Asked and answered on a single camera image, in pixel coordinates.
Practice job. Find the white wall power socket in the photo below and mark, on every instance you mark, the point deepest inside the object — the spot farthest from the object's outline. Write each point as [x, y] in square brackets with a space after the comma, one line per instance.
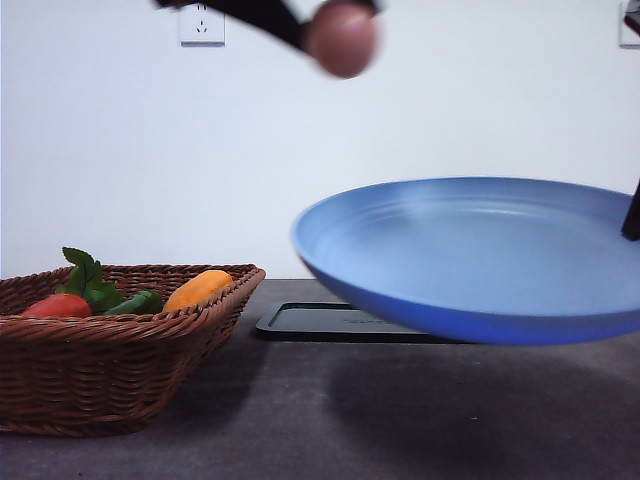
[202, 26]

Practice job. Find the red tomato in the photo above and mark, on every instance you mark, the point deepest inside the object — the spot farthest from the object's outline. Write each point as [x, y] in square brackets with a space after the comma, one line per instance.
[65, 305]

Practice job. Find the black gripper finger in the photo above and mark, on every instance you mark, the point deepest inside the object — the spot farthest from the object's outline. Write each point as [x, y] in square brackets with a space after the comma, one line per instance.
[373, 6]
[273, 15]
[631, 224]

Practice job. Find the brown egg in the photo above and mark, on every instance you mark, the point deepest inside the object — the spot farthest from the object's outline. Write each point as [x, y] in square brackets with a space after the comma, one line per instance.
[344, 34]

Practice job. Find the white wall switch plate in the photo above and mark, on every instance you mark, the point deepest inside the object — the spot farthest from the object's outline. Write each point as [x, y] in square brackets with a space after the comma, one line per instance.
[628, 38]

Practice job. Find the black rectangular tray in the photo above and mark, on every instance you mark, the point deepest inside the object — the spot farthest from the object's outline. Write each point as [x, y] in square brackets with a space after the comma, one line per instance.
[337, 321]

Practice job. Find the green leafy vegetable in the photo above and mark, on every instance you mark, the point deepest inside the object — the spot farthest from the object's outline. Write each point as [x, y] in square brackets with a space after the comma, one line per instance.
[86, 278]

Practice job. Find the orange yellow mango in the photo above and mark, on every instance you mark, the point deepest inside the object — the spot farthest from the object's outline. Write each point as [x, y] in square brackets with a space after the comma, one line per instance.
[195, 288]

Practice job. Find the green pepper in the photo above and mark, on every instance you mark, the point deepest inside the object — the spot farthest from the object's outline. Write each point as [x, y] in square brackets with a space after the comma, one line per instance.
[142, 302]

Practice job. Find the brown wicker basket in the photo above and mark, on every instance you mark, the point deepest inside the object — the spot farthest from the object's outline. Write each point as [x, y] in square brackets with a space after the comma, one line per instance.
[113, 373]

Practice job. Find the blue round plate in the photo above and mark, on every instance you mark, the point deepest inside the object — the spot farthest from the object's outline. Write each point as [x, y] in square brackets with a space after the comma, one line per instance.
[480, 260]

